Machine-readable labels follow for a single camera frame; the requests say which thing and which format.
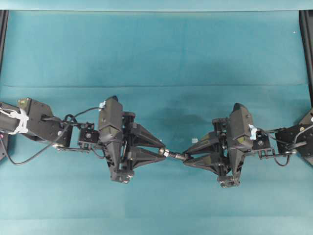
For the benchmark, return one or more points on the black right frame rail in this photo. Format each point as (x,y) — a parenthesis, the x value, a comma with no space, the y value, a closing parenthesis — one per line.
(306,28)

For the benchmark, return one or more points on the black frame rail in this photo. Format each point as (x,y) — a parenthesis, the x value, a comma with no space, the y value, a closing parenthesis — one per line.
(3,28)
(306,28)

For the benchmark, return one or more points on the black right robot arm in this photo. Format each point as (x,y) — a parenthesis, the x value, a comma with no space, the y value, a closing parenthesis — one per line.
(282,142)

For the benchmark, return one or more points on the black left frame rail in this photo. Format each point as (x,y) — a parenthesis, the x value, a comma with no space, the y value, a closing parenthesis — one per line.
(3,28)

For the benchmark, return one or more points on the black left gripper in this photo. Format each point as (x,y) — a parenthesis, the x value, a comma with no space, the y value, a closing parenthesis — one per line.
(114,142)

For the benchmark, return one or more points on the threaded steel shaft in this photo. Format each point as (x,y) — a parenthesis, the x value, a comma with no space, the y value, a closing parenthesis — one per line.
(177,155)

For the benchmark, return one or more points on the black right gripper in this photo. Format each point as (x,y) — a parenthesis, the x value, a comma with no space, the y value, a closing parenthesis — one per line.
(228,163)

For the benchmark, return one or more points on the teal table mat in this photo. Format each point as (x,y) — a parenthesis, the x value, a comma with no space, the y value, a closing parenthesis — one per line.
(176,72)

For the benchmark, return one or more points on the white cable tie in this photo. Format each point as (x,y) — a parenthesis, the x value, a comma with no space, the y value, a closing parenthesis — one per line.
(13,121)

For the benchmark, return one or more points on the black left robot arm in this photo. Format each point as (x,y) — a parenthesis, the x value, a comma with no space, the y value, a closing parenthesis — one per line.
(67,133)

